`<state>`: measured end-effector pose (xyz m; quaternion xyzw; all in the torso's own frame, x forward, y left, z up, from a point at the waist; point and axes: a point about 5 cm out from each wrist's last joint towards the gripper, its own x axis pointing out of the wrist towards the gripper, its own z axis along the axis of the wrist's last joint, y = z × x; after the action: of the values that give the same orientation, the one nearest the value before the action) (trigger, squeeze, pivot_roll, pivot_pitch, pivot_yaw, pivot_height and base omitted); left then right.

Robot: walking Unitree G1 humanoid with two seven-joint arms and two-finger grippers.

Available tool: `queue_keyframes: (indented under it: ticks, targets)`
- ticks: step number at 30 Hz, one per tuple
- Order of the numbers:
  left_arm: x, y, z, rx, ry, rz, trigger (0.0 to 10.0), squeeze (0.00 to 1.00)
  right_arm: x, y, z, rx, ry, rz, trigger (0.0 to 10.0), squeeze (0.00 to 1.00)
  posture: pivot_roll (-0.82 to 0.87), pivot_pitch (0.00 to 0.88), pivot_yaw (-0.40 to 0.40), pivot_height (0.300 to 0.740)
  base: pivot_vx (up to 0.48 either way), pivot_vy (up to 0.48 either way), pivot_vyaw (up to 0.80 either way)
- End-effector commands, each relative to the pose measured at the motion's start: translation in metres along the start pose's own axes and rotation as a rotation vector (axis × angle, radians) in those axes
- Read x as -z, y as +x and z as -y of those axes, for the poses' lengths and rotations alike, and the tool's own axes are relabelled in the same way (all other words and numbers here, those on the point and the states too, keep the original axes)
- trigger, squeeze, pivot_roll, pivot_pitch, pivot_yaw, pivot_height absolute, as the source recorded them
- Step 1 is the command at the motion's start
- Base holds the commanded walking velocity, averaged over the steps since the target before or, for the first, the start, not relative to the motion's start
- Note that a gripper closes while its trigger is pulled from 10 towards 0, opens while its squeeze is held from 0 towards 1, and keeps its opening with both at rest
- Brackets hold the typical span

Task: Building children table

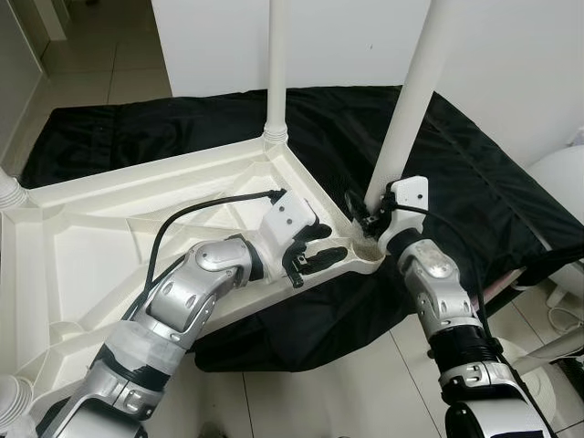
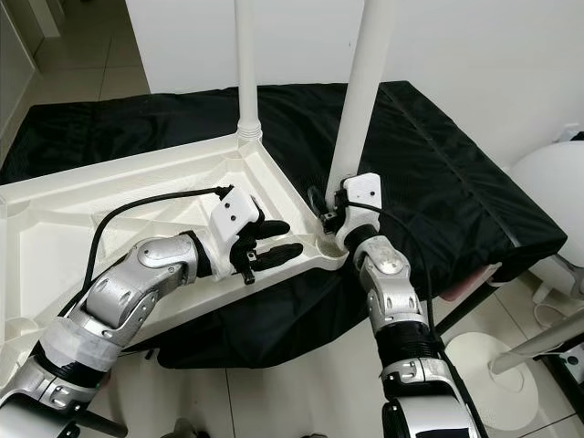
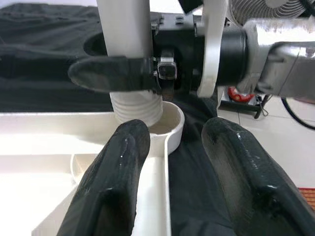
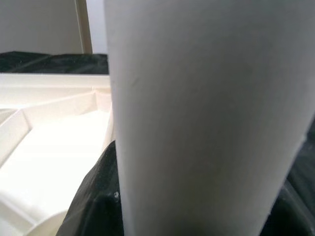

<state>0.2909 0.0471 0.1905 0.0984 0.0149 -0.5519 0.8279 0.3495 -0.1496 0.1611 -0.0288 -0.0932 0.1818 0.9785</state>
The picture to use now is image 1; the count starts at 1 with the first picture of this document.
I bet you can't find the white stand pole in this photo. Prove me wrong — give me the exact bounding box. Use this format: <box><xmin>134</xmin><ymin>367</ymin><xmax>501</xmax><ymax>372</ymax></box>
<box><xmin>511</xmin><ymin>327</ymin><xmax>584</xmax><ymax>375</ymax></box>

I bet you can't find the white plastic table leg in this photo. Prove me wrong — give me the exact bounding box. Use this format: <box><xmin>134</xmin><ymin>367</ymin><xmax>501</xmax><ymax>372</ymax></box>
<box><xmin>363</xmin><ymin>0</ymin><xmax>462</xmax><ymax>215</ymax></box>
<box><xmin>0</xmin><ymin>167</ymin><xmax>30</xmax><ymax>211</ymax></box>
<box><xmin>0</xmin><ymin>372</ymin><xmax>35</xmax><ymax>432</ymax></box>
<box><xmin>265</xmin><ymin>0</ymin><xmax>291</xmax><ymax>147</ymax></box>

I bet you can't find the small white plastic object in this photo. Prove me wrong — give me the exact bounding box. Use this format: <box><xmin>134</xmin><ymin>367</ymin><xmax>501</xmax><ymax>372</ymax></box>
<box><xmin>546</xmin><ymin>265</ymin><xmax>584</xmax><ymax>311</ymax></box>

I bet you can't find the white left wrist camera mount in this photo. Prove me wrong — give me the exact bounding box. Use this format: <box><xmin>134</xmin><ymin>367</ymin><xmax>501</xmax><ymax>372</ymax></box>
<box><xmin>258</xmin><ymin>189</ymin><xmax>318</xmax><ymax>261</ymax></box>

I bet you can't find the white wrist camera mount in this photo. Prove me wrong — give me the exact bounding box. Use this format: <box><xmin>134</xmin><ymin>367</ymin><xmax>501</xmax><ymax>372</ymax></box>
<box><xmin>376</xmin><ymin>176</ymin><xmax>430</xmax><ymax>256</ymax></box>
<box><xmin>258</xmin><ymin>189</ymin><xmax>318</xmax><ymax>261</ymax></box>

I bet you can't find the black table cloth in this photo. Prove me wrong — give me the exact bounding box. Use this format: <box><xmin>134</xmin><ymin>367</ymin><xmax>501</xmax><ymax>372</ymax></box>
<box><xmin>20</xmin><ymin>85</ymin><xmax>584</xmax><ymax>375</ymax></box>

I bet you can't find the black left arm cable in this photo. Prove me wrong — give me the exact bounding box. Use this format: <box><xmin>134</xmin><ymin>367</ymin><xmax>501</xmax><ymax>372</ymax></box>
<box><xmin>144</xmin><ymin>187</ymin><xmax>286</xmax><ymax>307</ymax></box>

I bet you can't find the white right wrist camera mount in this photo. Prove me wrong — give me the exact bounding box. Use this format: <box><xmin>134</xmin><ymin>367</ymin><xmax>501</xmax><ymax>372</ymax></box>
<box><xmin>376</xmin><ymin>176</ymin><xmax>430</xmax><ymax>256</ymax></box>

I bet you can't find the dark grey metal table leg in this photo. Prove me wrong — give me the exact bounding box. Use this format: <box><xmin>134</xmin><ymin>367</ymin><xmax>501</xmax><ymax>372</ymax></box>
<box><xmin>470</xmin><ymin>285</ymin><xmax>526</xmax><ymax>320</ymax></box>

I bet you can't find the white round stand base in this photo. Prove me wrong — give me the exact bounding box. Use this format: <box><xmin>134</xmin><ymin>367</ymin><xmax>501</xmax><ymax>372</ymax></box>
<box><xmin>520</xmin><ymin>360</ymin><xmax>574</xmax><ymax>430</ymax></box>

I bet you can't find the white plastic table top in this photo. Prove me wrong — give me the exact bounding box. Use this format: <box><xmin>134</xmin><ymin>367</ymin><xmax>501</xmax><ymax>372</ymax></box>
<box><xmin>0</xmin><ymin>135</ymin><xmax>386</xmax><ymax>393</ymax></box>

